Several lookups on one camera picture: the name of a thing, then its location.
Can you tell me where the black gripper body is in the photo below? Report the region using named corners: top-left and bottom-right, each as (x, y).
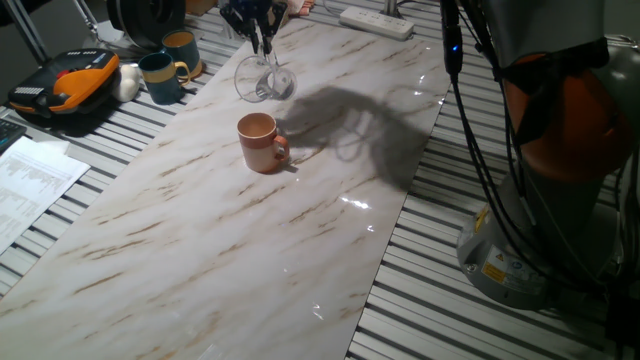
top-left (229, 0), bottom-right (275, 29)

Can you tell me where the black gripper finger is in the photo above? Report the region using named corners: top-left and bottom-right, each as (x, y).
top-left (219, 2), bottom-right (261, 54)
top-left (261, 1), bottom-right (290, 55)

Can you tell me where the clear glass mug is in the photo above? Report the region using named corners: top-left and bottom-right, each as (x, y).
top-left (233, 52), bottom-right (299, 105)

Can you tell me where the brown box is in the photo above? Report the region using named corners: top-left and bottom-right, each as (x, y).
top-left (185, 0), bottom-right (220, 16)

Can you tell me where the dark teal mug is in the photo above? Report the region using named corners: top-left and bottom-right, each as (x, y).
top-left (160, 29), bottom-right (204, 79)

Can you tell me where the black round device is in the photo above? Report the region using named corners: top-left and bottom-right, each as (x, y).
top-left (106, 0), bottom-right (187, 50)

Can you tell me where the white power strip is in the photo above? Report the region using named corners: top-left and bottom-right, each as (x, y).
top-left (338, 4), bottom-right (416, 42)

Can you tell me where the teal mug yellow band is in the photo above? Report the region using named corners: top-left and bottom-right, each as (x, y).
top-left (137, 51), bottom-right (192, 106)

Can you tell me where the small white rounded object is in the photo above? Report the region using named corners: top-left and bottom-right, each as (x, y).
top-left (112, 63), bottom-right (142, 104)

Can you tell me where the thin chrome stand rod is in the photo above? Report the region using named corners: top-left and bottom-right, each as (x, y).
top-left (72, 0), bottom-right (104, 44)

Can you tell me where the orange black teach pendant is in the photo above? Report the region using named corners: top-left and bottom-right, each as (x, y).
top-left (7, 48), bottom-right (122, 119)

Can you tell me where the grey metal bar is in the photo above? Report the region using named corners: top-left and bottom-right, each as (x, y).
top-left (2, 0), bottom-right (51, 65)

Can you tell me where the white marble pattern board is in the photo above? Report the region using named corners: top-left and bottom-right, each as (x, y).
top-left (0, 18), bottom-right (457, 360)

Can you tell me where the black keyboard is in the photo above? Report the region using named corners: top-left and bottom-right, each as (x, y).
top-left (0, 118), bottom-right (28, 156)

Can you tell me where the white printed paper sheet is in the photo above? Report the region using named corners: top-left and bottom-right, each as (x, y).
top-left (0, 135), bottom-right (92, 256)

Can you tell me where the slim aluminium post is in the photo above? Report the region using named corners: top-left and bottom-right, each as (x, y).
top-left (219, 14), bottom-right (240, 41)

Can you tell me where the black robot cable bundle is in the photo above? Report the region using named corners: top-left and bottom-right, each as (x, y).
top-left (439, 0), bottom-right (640, 301)

